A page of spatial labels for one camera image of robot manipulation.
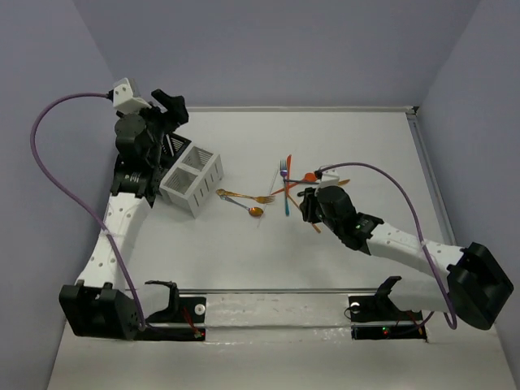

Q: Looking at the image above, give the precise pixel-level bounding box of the orange chopstick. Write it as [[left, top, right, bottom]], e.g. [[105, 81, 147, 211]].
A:
[[287, 191, 322, 233]]

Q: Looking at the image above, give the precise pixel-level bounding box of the white chopstick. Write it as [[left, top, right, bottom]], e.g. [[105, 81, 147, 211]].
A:
[[256, 167, 280, 229], [164, 133, 176, 157]]

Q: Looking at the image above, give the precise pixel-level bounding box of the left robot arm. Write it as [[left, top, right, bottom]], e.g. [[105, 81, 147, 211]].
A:
[[58, 87, 190, 340]]

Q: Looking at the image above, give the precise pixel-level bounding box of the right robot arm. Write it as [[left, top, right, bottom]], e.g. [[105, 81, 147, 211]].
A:
[[298, 186, 514, 330]]

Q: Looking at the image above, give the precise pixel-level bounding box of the orange plastic spoon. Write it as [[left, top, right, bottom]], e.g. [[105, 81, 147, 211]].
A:
[[271, 172, 317, 195]]

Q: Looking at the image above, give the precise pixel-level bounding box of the black utensil container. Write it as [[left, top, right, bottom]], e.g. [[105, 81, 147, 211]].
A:
[[159, 131, 191, 175]]

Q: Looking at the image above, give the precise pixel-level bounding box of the iridescent blue purple fork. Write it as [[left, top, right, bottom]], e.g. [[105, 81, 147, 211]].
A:
[[279, 159, 290, 217]]

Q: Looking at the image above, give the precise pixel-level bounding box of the orange plastic knife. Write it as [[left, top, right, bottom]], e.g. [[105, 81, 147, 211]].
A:
[[285, 154, 292, 199]]

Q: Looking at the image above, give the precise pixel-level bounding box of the gold ornate fork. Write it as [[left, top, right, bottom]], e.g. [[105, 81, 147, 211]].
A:
[[216, 188, 275, 205]]

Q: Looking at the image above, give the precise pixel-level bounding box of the iridescent metal spoon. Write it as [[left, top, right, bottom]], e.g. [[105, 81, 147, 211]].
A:
[[219, 195, 264, 218]]

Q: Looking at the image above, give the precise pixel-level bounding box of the white utensil container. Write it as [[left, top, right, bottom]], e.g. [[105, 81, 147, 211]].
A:
[[159, 145, 224, 218]]

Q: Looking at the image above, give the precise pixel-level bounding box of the metal rail back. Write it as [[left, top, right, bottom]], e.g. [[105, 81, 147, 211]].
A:
[[188, 106, 415, 114]]

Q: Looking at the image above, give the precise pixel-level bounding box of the metal rail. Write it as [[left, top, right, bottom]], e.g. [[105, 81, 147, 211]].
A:
[[179, 288, 377, 295], [188, 106, 415, 114]]

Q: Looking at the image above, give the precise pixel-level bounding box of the metal rail front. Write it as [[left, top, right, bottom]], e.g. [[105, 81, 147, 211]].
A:
[[179, 288, 377, 295]]

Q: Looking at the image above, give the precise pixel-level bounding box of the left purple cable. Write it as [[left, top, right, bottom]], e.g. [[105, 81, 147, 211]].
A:
[[30, 92, 147, 330]]

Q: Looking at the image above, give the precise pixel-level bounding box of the purple cable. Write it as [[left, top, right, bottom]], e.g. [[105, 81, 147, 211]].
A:
[[324, 162, 458, 330], [30, 92, 147, 330]]

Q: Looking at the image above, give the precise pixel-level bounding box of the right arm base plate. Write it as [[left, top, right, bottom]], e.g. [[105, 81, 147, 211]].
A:
[[344, 296, 427, 340]]

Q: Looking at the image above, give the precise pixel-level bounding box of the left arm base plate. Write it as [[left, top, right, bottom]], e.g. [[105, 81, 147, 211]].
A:
[[135, 296, 206, 342]]

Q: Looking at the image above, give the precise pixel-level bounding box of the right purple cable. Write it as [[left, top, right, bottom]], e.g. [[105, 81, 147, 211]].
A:
[[324, 162, 458, 330]]

